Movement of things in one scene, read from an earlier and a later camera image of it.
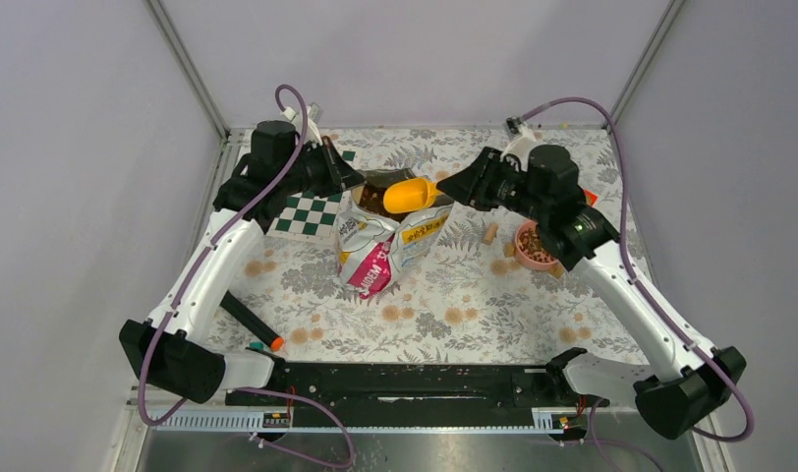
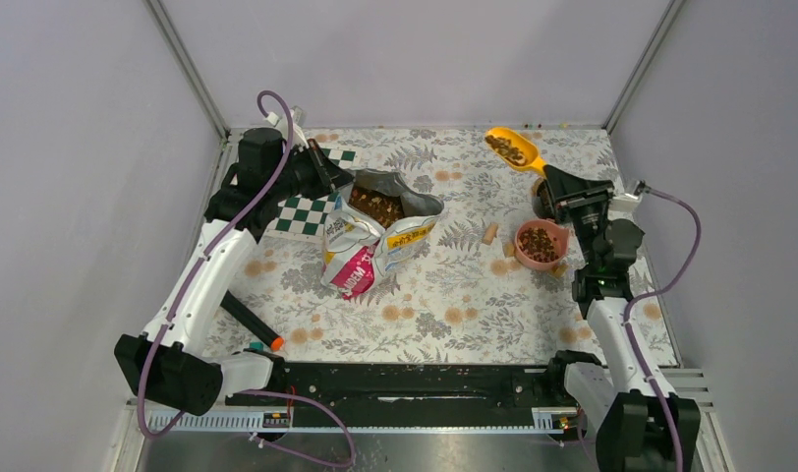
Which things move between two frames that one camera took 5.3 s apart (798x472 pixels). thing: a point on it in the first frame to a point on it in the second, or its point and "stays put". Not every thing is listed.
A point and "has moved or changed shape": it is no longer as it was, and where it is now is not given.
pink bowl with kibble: (529, 250) stays put
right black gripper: (473, 184) to (575, 194)
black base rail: (416, 395) stays put
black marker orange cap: (252, 321) stays put
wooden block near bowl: (557, 270) stays put
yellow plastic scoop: (410, 195) has moved or changed shape
